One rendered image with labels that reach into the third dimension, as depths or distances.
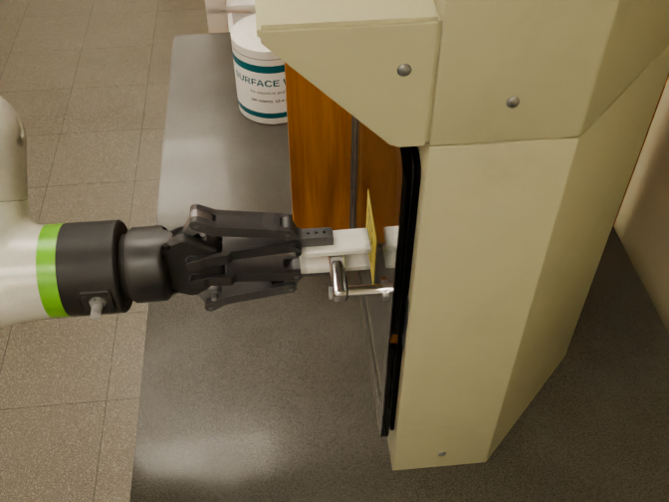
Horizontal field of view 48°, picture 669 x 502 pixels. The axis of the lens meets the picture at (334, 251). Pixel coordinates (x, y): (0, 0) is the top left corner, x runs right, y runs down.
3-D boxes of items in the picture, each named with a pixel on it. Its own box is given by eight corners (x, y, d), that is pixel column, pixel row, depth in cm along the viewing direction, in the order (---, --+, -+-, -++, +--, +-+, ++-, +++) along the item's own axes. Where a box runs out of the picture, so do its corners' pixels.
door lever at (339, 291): (373, 238, 79) (374, 220, 77) (385, 308, 72) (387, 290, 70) (323, 241, 79) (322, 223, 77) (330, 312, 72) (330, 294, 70)
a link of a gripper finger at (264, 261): (189, 278, 74) (189, 288, 75) (303, 278, 75) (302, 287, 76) (190, 250, 77) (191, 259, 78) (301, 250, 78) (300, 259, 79)
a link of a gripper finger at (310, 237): (281, 238, 75) (280, 216, 73) (332, 234, 75) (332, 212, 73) (282, 249, 74) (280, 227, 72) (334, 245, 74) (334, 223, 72)
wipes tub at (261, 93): (307, 82, 143) (305, 9, 133) (312, 123, 134) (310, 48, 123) (237, 86, 142) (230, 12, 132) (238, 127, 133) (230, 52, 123)
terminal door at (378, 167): (357, 249, 105) (366, -27, 77) (387, 443, 84) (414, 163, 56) (352, 249, 105) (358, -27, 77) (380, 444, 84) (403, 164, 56)
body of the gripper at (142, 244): (133, 322, 75) (228, 315, 76) (115, 263, 69) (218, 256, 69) (139, 267, 80) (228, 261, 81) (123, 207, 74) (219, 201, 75)
